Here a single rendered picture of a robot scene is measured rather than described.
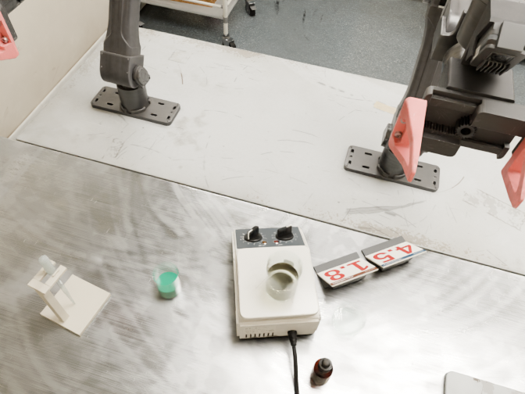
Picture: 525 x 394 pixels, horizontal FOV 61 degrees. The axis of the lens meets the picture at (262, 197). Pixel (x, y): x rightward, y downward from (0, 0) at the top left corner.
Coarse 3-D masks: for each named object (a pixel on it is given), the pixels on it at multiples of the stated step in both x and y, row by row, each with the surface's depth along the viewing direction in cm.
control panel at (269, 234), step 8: (240, 232) 80; (264, 232) 80; (272, 232) 80; (296, 232) 80; (240, 240) 78; (264, 240) 78; (272, 240) 78; (280, 240) 78; (288, 240) 78; (296, 240) 78; (240, 248) 75
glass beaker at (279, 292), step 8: (272, 256) 64; (280, 256) 66; (288, 256) 65; (296, 256) 64; (272, 264) 66; (296, 264) 65; (272, 280) 63; (296, 280) 62; (272, 288) 64; (280, 288) 63; (288, 288) 63; (296, 288) 66; (272, 296) 66; (280, 296) 65; (288, 296) 66
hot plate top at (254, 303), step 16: (240, 256) 72; (256, 256) 72; (304, 256) 72; (240, 272) 70; (256, 272) 70; (304, 272) 71; (240, 288) 68; (256, 288) 68; (304, 288) 69; (240, 304) 67; (256, 304) 67; (272, 304) 67; (288, 304) 67; (304, 304) 67
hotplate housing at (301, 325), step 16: (304, 240) 78; (240, 320) 67; (256, 320) 67; (272, 320) 67; (288, 320) 68; (304, 320) 68; (240, 336) 70; (256, 336) 71; (272, 336) 73; (288, 336) 70
